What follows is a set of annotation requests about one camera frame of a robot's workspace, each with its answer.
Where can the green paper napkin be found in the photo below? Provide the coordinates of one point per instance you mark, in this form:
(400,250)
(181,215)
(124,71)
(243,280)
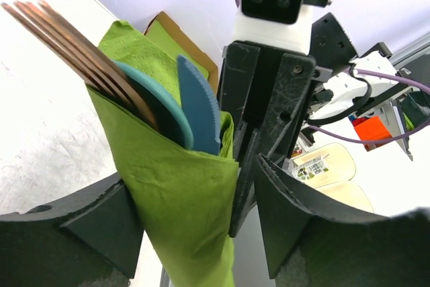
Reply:
(184,198)

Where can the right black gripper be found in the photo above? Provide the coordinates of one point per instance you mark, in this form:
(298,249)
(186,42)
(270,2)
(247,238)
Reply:
(277,94)

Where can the teal knife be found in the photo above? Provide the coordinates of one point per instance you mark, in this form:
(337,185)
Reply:
(200,107)

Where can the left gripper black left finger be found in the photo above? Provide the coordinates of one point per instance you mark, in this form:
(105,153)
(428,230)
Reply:
(91,237)

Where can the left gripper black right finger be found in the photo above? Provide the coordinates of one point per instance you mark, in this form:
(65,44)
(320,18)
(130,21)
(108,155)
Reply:
(311,239)

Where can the cardboard napkin tray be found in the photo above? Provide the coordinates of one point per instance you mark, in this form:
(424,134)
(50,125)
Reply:
(189,46)

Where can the teal spoon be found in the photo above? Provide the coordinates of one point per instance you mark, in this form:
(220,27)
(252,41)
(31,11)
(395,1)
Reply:
(171,120)

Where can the copper fork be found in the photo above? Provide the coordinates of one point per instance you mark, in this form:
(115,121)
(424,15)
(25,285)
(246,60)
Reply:
(81,55)

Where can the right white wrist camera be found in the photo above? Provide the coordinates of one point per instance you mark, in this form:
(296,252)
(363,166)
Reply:
(272,4)

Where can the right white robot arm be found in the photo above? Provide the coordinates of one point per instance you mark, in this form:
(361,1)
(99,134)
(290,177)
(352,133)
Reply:
(339,91)

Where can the green napkin stack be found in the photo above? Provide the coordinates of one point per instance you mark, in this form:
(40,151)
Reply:
(157,34)

